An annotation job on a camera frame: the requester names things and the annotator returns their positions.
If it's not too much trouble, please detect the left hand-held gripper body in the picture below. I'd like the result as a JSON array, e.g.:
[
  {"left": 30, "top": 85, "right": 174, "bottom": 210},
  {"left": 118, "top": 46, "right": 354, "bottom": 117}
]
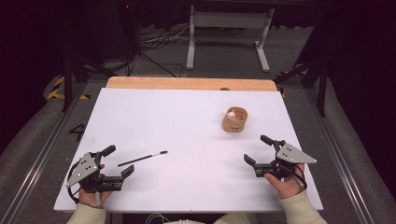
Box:
[{"left": 65, "top": 151, "right": 124, "bottom": 194}]

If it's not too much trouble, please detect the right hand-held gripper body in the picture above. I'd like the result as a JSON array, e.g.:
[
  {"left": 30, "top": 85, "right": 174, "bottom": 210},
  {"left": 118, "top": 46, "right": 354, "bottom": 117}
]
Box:
[{"left": 253, "top": 139, "right": 318, "bottom": 181}]

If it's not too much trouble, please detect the black pen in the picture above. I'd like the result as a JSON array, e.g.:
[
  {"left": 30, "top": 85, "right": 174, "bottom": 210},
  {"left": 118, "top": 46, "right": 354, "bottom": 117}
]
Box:
[{"left": 117, "top": 150, "right": 169, "bottom": 168}]

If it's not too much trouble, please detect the brown round cup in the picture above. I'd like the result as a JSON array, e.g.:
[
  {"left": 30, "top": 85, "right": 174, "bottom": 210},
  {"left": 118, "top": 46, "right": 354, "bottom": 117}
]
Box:
[{"left": 221, "top": 105, "right": 249, "bottom": 133}]

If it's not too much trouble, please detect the person's left hand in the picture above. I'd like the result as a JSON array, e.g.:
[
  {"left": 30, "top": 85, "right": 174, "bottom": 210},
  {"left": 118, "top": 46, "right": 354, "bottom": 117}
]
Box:
[{"left": 78, "top": 163, "right": 114, "bottom": 209}]

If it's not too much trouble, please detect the person's right hand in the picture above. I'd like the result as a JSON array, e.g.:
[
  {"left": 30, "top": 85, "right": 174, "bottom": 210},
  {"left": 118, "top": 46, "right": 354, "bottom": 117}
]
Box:
[{"left": 263, "top": 162, "right": 308, "bottom": 201}]

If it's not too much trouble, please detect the person's lap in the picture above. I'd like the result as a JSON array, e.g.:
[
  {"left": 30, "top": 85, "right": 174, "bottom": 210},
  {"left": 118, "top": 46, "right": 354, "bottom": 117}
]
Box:
[{"left": 163, "top": 212, "right": 260, "bottom": 224}]

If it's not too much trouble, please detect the yellow black hazard tape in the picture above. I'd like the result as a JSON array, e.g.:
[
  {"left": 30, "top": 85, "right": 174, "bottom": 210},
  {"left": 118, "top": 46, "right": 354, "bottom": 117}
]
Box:
[
  {"left": 46, "top": 76, "right": 92, "bottom": 102},
  {"left": 277, "top": 68, "right": 310, "bottom": 98}
]

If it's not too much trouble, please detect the white table mat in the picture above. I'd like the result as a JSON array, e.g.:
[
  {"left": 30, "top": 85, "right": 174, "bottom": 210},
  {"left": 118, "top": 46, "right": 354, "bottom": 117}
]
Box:
[{"left": 52, "top": 87, "right": 324, "bottom": 215}]

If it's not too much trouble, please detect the black tripod stand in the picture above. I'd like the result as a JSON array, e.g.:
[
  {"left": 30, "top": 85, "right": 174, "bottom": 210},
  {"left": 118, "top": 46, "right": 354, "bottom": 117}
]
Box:
[
  {"left": 60, "top": 50, "right": 120, "bottom": 113},
  {"left": 273, "top": 55, "right": 329, "bottom": 118}
]

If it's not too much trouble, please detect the wooden table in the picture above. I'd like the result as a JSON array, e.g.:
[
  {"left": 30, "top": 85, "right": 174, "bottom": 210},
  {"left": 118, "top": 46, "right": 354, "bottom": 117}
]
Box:
[{"left": 105, "top": 76, "right": 279, "bottom": 92}]

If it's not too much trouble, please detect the white metal stand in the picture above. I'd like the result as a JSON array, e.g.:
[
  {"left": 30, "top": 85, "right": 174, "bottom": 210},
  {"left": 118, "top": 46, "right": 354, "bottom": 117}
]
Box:
[{"left": 185, "top": 4, "right": 276, "bottom": 74}]

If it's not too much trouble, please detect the left hand-held gripper cable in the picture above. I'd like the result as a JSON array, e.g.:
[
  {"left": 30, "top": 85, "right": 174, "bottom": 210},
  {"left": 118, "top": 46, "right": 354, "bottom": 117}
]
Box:
[{"left": 66, "top": 161, "right": 83, "bottom": 205}]

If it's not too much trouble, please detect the hand-held gripper cable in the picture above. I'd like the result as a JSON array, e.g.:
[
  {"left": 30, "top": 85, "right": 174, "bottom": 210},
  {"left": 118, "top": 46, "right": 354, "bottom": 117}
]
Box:
[
  {"left": 66, "top": 161, "right": 83, "bottom": 205},
  {"left": 287, "top": 163, "right": 309, "bottom": 191}
]

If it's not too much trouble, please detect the right hand-held gripper cable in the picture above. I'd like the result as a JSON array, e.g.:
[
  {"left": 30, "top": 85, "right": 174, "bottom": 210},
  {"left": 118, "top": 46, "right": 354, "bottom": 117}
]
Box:
[{"left": 287, "top": 163, "right": 309, "bottom": 191}]

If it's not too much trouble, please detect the aluminium floor rail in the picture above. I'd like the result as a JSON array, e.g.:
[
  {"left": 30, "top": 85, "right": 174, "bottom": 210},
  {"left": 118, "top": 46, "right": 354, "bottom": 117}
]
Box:
[
  {"left": 0, "top": 81, "right": 89, "bottom": 224},
  {"left": 303, "top": 88, "right": 375, "bottom": 224}
]

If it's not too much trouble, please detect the thin white cable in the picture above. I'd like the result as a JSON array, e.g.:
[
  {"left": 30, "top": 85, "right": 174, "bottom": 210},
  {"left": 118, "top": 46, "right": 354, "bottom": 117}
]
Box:
[{"left": 144, "top": 212, "right": 171, "bottom": 224}]

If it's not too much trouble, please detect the bundle of floor cables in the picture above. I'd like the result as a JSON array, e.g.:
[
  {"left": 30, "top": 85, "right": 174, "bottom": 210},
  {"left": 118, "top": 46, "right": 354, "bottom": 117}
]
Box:
[{"left": 135, "top": 25, "right": 191, "bottom": 52}]

